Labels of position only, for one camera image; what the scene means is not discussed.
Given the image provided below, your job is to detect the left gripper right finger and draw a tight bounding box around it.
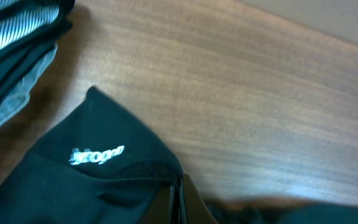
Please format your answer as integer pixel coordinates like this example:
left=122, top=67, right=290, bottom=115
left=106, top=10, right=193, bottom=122
left=179, top=174, right=218, bottom=224

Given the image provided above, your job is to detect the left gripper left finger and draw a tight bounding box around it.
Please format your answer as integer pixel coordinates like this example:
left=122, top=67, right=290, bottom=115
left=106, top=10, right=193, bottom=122
left=137, top=186, right=176, bottom=224

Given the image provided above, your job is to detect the black polo shirt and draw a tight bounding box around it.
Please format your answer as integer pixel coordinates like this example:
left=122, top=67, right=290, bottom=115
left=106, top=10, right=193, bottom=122
left=0, top=87, right=358, bottom=224

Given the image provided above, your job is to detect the folded grey garment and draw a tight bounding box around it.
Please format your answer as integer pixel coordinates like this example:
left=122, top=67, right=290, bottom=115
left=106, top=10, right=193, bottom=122
left=0, top=44, right=58, bottom=126

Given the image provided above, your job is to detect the folded black grey-trimmed shirt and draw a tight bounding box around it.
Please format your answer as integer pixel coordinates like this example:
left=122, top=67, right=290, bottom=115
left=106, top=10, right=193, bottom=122
left=0, top=0, right=76, bottom=125

